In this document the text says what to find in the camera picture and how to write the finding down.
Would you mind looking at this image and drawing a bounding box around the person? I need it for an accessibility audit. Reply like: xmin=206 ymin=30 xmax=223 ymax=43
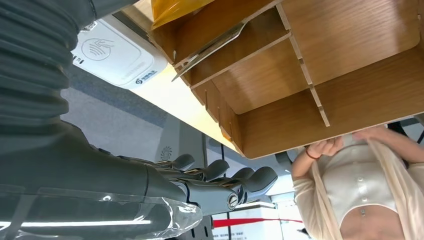
xmin=291 ymin=124 xmax=424 ymax=240

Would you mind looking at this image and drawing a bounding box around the grey card reader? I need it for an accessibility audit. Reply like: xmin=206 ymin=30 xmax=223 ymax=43
xmin=71 ymin=14 xmax=169 ymax=90

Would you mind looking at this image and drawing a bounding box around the spare key card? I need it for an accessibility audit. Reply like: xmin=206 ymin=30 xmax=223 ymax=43
xmin=171 ymin=22 xmax=247 ymax=83

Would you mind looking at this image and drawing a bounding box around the wooden divided box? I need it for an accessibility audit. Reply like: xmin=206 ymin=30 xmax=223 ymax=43
xmin=147 ymin=0 xmax=424 ymax=160

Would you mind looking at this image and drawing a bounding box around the red barrier belt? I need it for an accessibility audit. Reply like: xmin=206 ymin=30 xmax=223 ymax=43
xmin=211 ymin=217 xmax=304 ymax=229

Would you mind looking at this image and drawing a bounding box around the grey kiosk stand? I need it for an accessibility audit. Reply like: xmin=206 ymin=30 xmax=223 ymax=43
xmin=153 ymin=114 xmax=208 ymax=167

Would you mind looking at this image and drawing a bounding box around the yellow tape on box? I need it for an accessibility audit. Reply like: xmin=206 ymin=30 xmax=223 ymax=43
xmin=150 ymin=0 xmax=216 ymax=30

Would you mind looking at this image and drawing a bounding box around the red bead bracelet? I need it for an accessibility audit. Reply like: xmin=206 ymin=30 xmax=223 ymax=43
xmin=304 ymin=149 xmax=321 ymax=161

